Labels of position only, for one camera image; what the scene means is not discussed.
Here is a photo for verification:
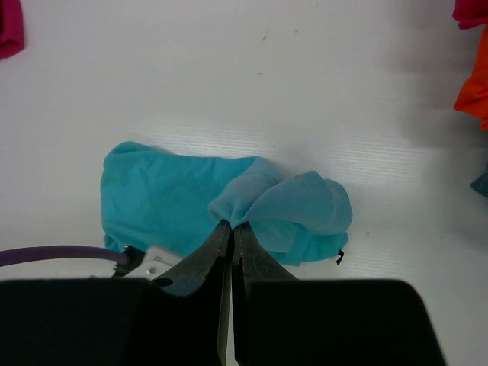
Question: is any orange t-shirt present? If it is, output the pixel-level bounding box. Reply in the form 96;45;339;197
454;25;487;131

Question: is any folded magenta t-shirt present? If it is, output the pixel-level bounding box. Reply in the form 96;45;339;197
0;0;24;59

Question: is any turquoise t-shirt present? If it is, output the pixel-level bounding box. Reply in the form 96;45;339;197
100;142;352;265

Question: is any magenta t-shirt in pile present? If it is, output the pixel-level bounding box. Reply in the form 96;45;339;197
452;0;488;31

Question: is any slate blue t-shirt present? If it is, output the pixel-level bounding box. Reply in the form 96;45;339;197
470;172;488;197

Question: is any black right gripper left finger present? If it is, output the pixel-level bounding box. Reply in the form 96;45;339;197
152;223;232;365

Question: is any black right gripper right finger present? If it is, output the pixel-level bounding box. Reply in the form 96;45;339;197
231;224;297;365

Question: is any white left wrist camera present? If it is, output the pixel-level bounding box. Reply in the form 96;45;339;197
113;246;182;280

